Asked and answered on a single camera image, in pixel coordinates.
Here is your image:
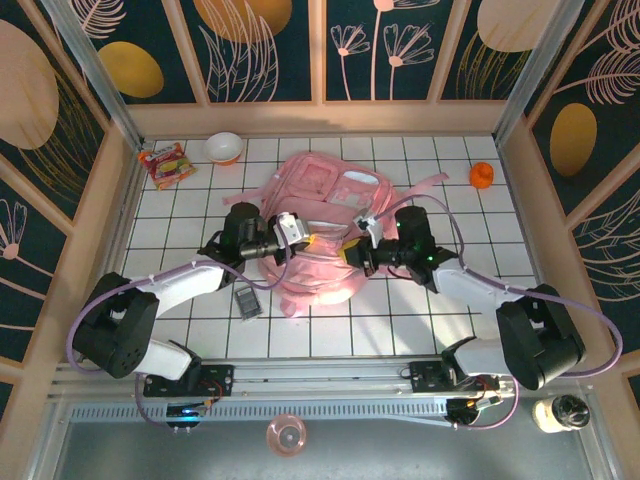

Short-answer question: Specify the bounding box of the black calculator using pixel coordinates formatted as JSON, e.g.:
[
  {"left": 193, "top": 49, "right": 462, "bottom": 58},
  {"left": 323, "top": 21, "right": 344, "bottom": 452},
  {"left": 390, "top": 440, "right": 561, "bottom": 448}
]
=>
[{"left": 233, "top": 285, "right": 265, "bottom": 321}]

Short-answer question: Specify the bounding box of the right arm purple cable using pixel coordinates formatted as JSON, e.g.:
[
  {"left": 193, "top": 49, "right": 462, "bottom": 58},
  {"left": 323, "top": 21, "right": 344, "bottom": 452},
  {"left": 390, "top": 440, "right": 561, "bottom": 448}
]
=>
[{"left": 367, "top": 193, "right": 624, "bottom": 432}]

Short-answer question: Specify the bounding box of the metal base rail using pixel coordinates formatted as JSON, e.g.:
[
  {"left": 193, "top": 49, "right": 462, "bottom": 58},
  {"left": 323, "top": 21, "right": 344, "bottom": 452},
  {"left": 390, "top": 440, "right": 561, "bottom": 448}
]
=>
[{"left": 47, "top": 357, "right": 591, "bottom": 401}]

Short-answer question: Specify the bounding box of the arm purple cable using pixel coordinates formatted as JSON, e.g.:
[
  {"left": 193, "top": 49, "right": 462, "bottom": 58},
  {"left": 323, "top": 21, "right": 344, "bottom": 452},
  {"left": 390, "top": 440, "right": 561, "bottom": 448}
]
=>
[
  {"left": 367, "top": 193, "right": 624, "bottom": 432},
  {"left": 66, "top": 227, "right": 296, "bottom": 432}
]

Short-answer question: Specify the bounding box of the pink backpack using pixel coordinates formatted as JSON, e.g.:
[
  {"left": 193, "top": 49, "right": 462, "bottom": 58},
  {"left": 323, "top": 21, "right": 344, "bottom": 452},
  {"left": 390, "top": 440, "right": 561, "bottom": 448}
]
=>
[{"left": 221, "top": 152, "right": 450, "bottom": 320}]

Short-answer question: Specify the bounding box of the pink plastic cup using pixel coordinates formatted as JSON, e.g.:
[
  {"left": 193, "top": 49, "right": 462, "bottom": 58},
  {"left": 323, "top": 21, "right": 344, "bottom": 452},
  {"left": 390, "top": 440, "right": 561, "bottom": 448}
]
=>
[{"left": 265, "top": 413, "right": 307, "bottom": 457}]

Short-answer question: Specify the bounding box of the orange toy fruit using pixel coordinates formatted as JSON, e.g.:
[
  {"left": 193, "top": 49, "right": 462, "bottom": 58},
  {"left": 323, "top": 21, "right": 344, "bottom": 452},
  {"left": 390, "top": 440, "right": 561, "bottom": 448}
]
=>
[{"left": 468, "top": 161, "right": 496, "bottom": 190}]

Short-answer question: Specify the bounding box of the white and orange bowl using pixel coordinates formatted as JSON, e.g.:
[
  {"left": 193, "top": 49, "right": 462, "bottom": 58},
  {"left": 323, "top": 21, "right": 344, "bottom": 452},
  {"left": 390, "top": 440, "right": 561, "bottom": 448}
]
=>
[{"left": 204, "top": 131, "right": 245, "bottom": 167}]

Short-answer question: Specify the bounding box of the white bottle with black cap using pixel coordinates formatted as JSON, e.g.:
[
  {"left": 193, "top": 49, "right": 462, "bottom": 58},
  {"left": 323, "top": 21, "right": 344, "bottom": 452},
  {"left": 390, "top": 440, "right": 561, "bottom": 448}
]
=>
[{"left": 532, "top": 394, "right": 591, "bottom": 434}]

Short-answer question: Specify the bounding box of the aluminium frame post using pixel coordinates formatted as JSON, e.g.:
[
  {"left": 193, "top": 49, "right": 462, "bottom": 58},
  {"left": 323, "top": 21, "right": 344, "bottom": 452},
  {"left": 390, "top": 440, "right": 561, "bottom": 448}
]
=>
[
  {"left": 492, "top": 0, "right": 586, "bottom": 144},
  {"left": 39, "top": 0, "right": 147, "bottom": 151}
]

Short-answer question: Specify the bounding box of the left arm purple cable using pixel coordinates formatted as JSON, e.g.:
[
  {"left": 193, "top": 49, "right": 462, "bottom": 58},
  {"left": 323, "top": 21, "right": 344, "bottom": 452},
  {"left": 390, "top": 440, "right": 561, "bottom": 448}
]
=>
[{"left": 66, "top": 227, "right": 296, "bottom": 432}]

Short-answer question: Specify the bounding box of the orange snack packet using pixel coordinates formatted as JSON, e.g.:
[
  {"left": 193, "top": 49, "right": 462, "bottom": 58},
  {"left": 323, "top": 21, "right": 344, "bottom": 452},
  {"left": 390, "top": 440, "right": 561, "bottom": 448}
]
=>
[{"left": 137, "top": 141, "right": 199, "bottom": 192}]

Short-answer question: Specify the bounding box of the grey slotted cable duct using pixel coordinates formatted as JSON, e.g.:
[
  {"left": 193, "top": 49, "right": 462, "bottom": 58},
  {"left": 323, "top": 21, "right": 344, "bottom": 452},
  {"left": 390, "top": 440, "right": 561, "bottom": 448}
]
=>
[{"left": 69, "top": 399, "right": 454, "bottom": 427}]

